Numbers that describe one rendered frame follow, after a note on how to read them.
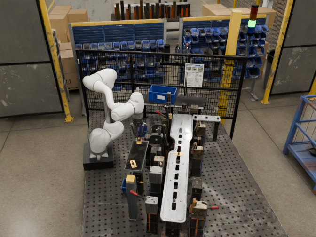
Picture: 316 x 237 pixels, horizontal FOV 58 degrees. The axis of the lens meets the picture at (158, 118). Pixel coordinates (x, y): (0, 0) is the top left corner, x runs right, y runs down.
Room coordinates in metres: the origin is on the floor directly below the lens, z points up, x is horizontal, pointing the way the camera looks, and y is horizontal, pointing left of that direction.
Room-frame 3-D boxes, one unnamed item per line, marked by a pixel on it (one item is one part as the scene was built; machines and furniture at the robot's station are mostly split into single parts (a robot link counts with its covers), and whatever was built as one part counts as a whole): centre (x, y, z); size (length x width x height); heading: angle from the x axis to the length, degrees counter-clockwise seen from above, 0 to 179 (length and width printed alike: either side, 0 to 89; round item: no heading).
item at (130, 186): (1.51, 0.20, 0.92); 0.08 x 0.08 x 0.44; 83
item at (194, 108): (2.67, -0.40, 0.88); 0.08 x 0.08 x 0.36; 83
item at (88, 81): (2.25, 0.58, 1.57); 0.18 x 0.14 x 0.13; 50
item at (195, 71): (2.95, -0.41, 1.30); 0.23 x 0.02 x 0.31; 83
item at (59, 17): (6.75, 2.04, 0.52); 1.20 x 0.80 x 1.05; 6
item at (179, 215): (1.93, -0.19, 1.00); 1.38 x 0.22 x 0.02; 173
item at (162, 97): (2.88, -0.05, 1.09); 0.30 x 0.17 x 0.13; 76
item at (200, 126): (2.33, -0.44, 0.87); 0.12 x 0.09 x 0.35; 83
